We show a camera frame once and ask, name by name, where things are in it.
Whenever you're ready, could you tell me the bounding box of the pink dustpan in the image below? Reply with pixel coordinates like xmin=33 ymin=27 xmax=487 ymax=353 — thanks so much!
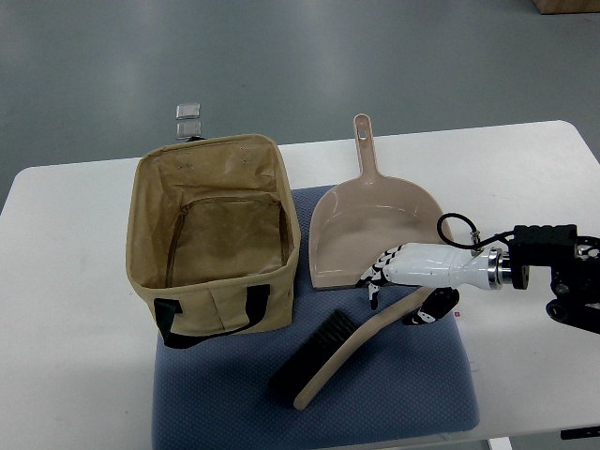
xmin=308 ymin=113 xmax=443 ymax=289

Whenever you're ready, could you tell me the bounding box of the yellow fabric bag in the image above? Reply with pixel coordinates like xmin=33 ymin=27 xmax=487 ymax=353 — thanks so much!
xmin=126 ymin=134 xmax=301 ymax=349

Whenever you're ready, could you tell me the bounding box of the upper metal floor plate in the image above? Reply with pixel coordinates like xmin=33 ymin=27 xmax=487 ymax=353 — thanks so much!
xmin=175 ymin=102 xmax=201 ymax=120

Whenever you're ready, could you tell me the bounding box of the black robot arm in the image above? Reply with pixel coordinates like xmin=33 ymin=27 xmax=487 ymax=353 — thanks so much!
xmin=436 ymin=213 xmax=599 ymax=334

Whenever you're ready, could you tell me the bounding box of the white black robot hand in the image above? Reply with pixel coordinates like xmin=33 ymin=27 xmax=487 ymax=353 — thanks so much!
xmin=356 ymin=243 xmax=505 ymax=325

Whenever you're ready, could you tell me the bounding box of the blue seat cushion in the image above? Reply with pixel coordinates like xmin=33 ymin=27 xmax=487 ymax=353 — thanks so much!
xmin=151 ymin=184 xmax=481 ymax=446

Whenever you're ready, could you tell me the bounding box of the black table control panel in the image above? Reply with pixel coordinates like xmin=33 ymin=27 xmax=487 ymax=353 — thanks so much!
xmin=560 ymin=426 xmax=600 ymax=441

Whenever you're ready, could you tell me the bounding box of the pink hand broom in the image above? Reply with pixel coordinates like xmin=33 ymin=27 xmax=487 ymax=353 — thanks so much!
xmin=268 ymin=287 xmax=433 ymax=411

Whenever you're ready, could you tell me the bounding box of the cardboard box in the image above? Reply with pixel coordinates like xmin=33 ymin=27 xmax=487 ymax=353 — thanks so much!
xmin=533 ymin=0 xmax=600 ymax=15

